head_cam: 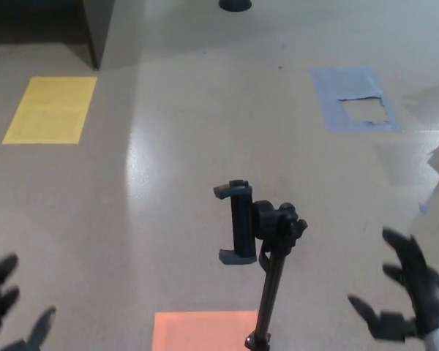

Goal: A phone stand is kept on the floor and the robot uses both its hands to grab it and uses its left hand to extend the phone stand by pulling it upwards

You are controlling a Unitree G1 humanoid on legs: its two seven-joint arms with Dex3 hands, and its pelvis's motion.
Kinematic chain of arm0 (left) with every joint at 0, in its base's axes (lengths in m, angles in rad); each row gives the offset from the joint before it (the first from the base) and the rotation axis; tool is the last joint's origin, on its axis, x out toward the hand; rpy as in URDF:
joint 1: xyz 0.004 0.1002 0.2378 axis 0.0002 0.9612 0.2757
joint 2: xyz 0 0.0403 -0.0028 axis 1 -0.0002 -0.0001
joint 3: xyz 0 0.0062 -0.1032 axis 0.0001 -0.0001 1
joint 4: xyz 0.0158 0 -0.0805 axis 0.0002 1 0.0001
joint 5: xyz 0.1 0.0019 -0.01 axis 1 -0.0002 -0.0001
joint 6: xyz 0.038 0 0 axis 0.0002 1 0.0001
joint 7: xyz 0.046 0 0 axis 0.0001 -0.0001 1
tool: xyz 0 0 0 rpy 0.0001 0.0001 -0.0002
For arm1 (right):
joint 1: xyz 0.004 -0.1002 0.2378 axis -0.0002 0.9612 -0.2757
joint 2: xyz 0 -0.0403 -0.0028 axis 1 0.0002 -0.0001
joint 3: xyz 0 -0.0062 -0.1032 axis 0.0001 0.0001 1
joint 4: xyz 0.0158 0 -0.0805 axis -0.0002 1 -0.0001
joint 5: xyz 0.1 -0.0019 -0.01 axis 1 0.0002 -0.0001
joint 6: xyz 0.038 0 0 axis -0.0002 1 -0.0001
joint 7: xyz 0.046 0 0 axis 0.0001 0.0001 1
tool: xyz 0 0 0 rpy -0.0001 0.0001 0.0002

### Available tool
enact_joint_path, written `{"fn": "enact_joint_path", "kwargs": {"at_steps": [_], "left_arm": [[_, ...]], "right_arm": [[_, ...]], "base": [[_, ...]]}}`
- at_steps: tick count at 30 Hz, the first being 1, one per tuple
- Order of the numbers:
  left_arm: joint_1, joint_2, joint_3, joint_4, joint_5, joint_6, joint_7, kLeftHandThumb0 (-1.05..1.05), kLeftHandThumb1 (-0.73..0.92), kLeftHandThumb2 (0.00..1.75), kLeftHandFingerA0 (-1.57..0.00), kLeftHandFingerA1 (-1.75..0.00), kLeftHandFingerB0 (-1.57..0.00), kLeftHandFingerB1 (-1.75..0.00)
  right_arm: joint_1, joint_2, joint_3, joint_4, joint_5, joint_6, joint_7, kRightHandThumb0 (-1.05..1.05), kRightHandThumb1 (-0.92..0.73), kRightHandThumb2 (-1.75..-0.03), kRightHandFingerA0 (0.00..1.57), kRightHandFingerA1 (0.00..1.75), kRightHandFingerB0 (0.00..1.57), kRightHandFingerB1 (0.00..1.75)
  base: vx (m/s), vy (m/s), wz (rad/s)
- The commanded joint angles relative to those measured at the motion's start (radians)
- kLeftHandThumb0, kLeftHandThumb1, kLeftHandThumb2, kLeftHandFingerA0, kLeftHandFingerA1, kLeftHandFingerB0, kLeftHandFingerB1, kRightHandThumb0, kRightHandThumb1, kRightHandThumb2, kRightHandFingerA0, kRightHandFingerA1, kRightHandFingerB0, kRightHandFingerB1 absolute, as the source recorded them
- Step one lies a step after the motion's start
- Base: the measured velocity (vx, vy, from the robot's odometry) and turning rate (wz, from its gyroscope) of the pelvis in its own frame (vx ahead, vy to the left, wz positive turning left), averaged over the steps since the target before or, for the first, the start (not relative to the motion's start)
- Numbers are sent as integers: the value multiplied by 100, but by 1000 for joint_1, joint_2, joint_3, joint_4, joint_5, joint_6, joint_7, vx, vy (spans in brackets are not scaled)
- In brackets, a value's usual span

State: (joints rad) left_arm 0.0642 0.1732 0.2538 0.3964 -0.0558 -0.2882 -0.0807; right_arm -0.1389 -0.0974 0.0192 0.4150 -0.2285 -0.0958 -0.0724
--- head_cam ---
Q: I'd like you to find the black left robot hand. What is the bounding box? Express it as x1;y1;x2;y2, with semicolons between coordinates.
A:
0;254;57;351

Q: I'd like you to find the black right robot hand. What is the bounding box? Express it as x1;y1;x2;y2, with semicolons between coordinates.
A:
347;227;439;344

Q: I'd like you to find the black telescopic phone stand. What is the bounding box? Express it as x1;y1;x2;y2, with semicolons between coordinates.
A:
212;178;309;351

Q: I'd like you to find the orange floor rectangle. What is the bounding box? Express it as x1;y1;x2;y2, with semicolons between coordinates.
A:
152;310;260;351

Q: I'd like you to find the yellow floor rectangle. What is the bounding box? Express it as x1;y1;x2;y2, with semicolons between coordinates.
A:
1;75;98;145

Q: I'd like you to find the torn blue floor rectangle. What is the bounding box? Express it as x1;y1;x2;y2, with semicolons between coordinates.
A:
310;67;401;132

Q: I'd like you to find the black round base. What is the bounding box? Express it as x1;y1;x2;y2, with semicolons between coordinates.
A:
218;0;252;12

